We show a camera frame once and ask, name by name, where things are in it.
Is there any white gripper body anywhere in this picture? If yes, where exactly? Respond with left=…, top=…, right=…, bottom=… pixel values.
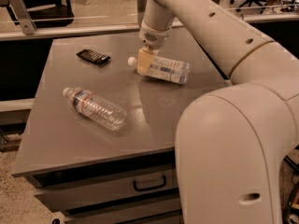
left=139, top=21, right=172, bottom=50

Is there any clear plastic water bottle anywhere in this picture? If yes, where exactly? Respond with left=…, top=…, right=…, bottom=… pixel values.
left=63, top=87, right=127, bottom=132

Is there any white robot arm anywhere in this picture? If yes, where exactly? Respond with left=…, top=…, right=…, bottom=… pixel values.
left=140, top=0, right=299, bottom=224

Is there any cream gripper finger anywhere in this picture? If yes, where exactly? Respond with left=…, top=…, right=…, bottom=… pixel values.
left=137, top=46, right=155, bottom=76

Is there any blue label plastic bottle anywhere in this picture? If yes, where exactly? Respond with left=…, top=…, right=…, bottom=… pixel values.
left=128, top=57, right=190, bottom=85

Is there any black snack packet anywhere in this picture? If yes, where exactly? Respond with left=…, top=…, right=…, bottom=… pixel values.
left=77, top=49, right=110, bottom=65

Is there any grey metal bracket left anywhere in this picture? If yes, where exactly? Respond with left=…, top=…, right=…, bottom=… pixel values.
left=1, top=0, right=36, bottom=35

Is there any black office chair left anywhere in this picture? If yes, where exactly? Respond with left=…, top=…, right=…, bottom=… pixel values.
left=0, top=0, right=77, bottom=29

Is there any black drawer handle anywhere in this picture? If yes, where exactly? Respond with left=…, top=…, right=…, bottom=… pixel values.
left=133, top=175, right=167, bottom=192

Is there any grey metal bracket middle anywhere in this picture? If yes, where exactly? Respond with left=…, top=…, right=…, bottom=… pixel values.
left=136, top=0, right=147, bottom=23

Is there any grey drawer cabinet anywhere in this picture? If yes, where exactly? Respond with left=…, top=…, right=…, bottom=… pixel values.
left=12, top=28, right=225, bottom=224

